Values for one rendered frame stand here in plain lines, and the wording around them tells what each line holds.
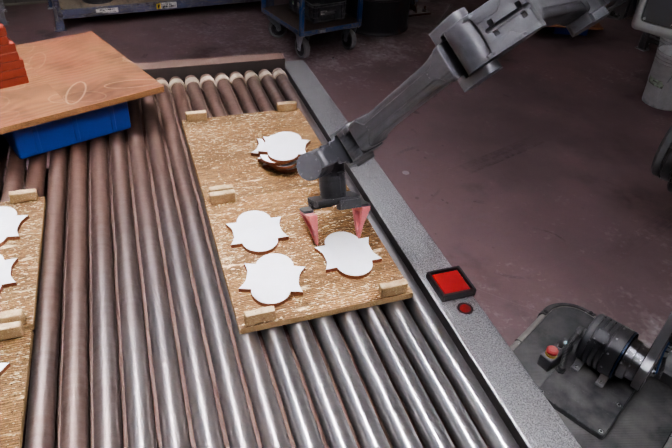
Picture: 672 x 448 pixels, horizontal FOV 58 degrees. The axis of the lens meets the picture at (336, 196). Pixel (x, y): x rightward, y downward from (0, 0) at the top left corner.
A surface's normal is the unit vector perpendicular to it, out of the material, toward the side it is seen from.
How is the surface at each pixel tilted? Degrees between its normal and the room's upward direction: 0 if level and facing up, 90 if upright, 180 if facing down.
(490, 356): 0
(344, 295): 0
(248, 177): 0
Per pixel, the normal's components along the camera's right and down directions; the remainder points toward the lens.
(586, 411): 0.05, -0.82
